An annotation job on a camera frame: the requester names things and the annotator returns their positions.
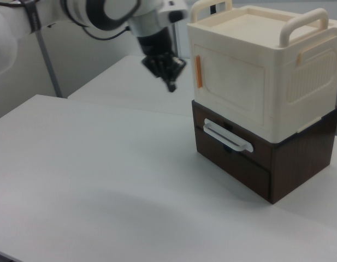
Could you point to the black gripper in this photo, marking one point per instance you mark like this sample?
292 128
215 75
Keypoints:
156 43

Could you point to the cream cabinet door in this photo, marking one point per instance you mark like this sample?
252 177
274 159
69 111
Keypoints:
231 87

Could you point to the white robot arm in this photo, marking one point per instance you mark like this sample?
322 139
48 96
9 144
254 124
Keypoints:
9 32

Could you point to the dark brown drawer unit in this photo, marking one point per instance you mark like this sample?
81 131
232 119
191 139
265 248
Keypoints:
294 163

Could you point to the grey metal post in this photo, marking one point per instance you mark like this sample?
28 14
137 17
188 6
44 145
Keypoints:
177 41
49 68

